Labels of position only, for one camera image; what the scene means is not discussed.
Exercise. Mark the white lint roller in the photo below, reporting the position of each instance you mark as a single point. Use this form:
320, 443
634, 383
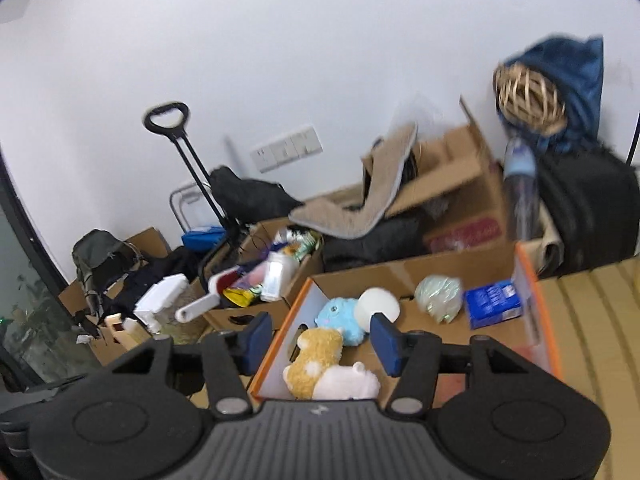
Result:
197, 308

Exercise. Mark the blue plush toy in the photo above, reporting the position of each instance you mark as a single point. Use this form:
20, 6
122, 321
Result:
340, 320

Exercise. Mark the white wall outlet strip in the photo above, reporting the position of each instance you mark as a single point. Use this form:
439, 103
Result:
287, 149

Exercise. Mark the dark cloth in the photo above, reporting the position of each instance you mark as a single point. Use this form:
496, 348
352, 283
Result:
370, 245

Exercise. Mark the big brown cardboard box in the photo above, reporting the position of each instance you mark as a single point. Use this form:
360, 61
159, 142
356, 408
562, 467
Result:
152, 240

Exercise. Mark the white foam ball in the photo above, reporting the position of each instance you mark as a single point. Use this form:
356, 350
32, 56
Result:
377, 302

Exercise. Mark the rattan ball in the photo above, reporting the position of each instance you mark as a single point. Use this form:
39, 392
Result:
530, 97

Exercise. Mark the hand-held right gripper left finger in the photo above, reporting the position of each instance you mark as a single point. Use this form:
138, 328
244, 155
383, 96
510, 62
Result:
257, 335

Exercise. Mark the red cardboard box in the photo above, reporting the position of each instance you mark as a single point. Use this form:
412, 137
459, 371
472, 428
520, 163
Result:
452, 327

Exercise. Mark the clear plastic bag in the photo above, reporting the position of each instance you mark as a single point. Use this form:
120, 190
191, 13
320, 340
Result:
439, 297

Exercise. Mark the beige fleece mat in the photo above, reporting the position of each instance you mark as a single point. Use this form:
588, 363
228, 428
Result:
350, 210

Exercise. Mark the blue water bottle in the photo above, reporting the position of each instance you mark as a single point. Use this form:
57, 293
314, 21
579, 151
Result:
520, 170

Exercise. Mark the black framed glass door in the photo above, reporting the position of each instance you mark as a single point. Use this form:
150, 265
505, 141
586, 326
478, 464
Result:
30, 320

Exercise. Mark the yellow plush toy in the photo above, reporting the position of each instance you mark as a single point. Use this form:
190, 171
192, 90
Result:
320, 347

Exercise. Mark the blue jacket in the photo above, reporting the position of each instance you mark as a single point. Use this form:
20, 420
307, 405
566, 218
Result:
580, 80

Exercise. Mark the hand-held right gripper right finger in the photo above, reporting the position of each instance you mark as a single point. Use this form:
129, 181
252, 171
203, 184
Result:
385, 345

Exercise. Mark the black bag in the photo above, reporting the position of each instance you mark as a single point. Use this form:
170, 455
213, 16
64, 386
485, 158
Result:
250, 197

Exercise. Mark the blue tissue packet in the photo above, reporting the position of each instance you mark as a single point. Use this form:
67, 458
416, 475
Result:
492, 305

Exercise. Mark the small brown cardboard box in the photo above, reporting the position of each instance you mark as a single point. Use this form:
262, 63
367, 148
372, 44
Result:
225, 317

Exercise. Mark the yellow snack packet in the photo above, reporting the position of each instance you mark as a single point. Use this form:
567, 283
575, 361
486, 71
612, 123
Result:
242, 296

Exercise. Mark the pale pink plush toy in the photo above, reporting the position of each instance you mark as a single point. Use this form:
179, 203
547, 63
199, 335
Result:
345, 382

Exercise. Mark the black clothes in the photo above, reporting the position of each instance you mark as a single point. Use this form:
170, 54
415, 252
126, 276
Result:
150, 272

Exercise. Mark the grey green backpack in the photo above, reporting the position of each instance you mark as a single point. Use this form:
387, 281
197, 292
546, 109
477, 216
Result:
97, 255

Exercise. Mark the black suitcase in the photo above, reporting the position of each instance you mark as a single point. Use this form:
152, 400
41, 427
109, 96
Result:
590, 205

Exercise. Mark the large open cardboard box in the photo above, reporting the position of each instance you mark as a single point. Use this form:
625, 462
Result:
465, 190

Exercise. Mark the metal step stool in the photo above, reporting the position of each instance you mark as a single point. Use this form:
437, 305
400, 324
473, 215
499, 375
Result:
175, 205

